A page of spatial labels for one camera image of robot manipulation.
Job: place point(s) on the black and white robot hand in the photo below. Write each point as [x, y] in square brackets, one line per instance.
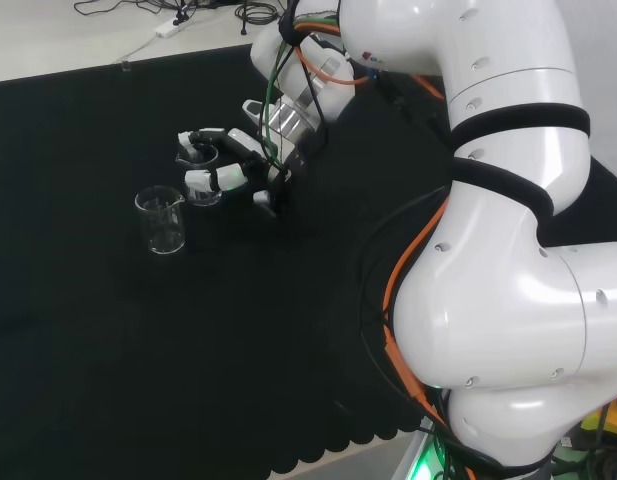
[245, 145]

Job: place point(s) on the clear glass beaker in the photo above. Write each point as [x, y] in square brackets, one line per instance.
[203, 199]
[163, 245]

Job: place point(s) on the white power strip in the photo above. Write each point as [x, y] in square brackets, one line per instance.
[167, 28]

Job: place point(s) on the grey tape piece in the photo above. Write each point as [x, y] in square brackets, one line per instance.
[125, 65]

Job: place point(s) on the black cloth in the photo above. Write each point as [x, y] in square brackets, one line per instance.
[138, 325]

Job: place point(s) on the yellow stop button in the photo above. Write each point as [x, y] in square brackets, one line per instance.
[605, 417]

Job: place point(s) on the white wrist camera shell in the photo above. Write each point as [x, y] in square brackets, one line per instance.
[252, 108]

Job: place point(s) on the grey base plate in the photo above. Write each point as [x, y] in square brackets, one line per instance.
[405, 462]

